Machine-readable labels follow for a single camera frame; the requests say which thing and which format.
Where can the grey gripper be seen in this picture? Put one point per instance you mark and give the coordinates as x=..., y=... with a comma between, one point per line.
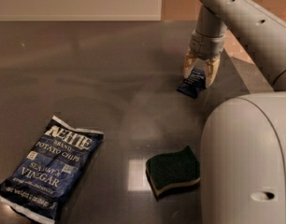
x=206, y=46

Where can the dark blue rxbar wrapper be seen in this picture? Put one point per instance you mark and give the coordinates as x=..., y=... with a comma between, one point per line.
x=194, y=84

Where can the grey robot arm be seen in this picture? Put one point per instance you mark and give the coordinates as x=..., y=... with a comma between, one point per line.
x=243, y=145

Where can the green and yellow sponge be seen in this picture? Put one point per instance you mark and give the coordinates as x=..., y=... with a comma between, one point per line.
x=173, y=170

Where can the blue kettle chips bag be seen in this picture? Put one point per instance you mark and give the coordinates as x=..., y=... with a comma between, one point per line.
x=42, y=182

